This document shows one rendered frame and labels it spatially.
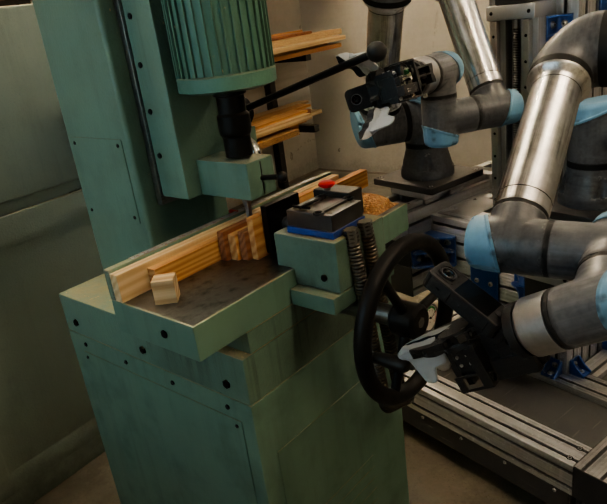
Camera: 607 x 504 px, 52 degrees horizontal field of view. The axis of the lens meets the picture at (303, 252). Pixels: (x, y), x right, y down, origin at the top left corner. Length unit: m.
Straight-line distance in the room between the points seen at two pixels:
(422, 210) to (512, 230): 0.93
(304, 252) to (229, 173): 0.22
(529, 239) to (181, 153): 0.65
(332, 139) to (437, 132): 3.88
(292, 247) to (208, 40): 0.36
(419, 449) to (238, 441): 1.00
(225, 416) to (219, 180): 0.43
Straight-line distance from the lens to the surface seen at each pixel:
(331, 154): 5.26
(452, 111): 1.37
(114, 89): 1.24
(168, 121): 1.19
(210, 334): 0.96
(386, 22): 1.59
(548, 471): 1.74
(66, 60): 1.35
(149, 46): 1.19
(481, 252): 0.85
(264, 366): 1.06
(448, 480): 1.96
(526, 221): 0.85
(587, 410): 1.90
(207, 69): 1.08
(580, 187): 1.51
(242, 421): 1.11
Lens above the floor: 1.31
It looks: 21 degrees down
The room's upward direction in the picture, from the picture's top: 8 degrees counter-clockwise
